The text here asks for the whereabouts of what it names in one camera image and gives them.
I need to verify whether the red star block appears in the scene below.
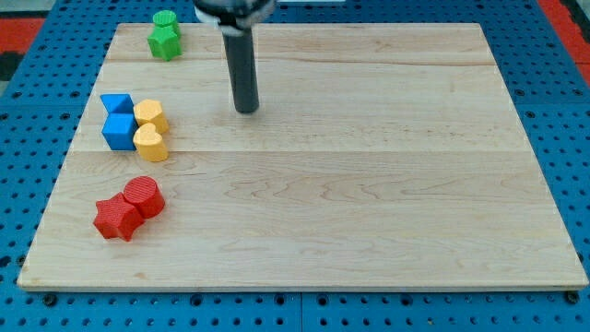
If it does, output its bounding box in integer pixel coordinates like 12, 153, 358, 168
93, 193, 145, 242

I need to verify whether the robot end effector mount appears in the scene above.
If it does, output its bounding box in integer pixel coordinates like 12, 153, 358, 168
193, 0, 277, 36

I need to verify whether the yellow heart block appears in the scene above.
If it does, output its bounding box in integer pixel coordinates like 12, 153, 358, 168
133, 123, 169, 162

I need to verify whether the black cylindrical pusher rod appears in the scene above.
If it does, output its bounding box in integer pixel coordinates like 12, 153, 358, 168
222, 27, 259, 114

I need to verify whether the red cylinder block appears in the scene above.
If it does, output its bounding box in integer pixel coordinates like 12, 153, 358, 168
124, 176, 165, 219

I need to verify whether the wooden board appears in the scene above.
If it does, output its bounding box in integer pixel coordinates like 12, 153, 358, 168
18, 23, 588, 292

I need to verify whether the blue triangle block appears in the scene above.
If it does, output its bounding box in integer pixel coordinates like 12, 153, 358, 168
100, 93, 134, 114

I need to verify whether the green star block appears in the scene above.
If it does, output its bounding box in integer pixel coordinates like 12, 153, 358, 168
147, 26, 182, 61

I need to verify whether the yellow hexagon block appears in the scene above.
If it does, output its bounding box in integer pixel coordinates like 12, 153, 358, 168
134, 99, 170, 134

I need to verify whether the green cylinder block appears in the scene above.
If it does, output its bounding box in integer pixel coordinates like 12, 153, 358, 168
152, 9, 182, 37

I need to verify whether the blue cube block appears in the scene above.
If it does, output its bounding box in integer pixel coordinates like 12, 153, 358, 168
101, 113, 138, 150

